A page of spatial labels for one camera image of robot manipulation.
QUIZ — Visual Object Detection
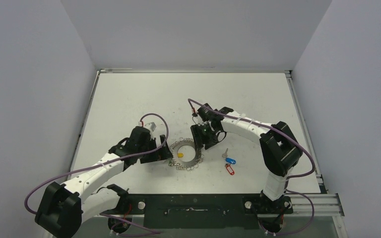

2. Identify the red key tag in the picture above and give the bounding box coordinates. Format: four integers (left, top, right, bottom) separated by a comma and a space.
225, 164, 235, 176

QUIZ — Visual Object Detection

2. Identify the blue key tag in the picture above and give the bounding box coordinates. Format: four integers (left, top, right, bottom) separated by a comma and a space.
225, 158, 236, 164

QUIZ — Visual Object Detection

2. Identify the metal ring disc with keyrings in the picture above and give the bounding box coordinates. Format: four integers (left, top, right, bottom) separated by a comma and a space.
168, 138, 204, 171

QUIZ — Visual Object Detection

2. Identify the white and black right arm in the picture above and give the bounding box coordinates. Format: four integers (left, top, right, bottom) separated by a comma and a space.
191, 104, 303, 213

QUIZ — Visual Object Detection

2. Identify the aluminium frame rail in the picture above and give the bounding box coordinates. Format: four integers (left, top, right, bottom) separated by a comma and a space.
47, 193, 345, 218

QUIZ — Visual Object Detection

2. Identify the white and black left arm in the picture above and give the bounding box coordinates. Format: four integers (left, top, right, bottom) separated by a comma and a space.
35, 124, 172, 238

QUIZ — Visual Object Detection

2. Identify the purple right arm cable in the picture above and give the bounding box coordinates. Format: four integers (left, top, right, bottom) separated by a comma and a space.
187, 98, 316, 237

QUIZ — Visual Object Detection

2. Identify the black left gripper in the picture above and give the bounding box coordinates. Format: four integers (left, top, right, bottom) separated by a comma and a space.
137, 135, 172, 164

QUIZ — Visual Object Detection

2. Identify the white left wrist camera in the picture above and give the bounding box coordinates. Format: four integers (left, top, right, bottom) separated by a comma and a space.
144, 122, 157, 131

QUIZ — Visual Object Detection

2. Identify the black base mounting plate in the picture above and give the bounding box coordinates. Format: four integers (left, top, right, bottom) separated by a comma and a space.
106, 193, 293, 230

